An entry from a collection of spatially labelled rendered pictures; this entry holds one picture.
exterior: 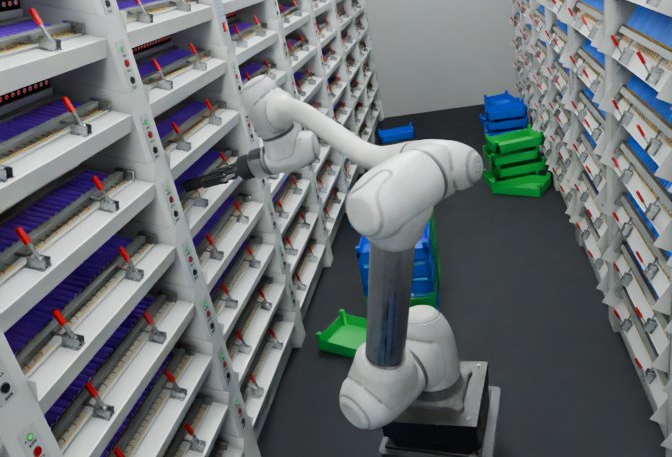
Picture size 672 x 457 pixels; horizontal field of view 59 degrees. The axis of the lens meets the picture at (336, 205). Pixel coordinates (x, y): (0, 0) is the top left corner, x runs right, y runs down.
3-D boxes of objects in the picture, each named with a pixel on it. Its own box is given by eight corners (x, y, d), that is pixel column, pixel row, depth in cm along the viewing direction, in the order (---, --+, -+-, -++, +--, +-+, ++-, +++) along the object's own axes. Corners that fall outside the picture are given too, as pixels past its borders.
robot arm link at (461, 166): (422, 128, 139) (385, 148, 131) (489, 128, 125) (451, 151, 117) (432, 179, 143) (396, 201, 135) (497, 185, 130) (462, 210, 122)
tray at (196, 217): (251, 169, 227) (253, 146, 223) (188, 243, 173) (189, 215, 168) (201, 159, 229) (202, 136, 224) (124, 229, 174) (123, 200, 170)
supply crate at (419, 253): (430, 236, 261) (428, 220, 258) (429, 259, 243) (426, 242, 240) (364, 242, 269) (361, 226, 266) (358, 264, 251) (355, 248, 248)
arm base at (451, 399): (475, 362, 181) (472, 347, 179) (463, 413, 162) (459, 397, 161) (418, 361, 189) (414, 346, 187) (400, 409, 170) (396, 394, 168)
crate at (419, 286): (435, 267, 268) (433, 252, 264) (434, 292, 249) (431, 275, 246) (370, 272, 275) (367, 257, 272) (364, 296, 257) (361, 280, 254)
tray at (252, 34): (277, 41, 275) (280, 10, 269) (234, 67, 221) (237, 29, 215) (235, 33, 277) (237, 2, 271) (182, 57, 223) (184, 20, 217)
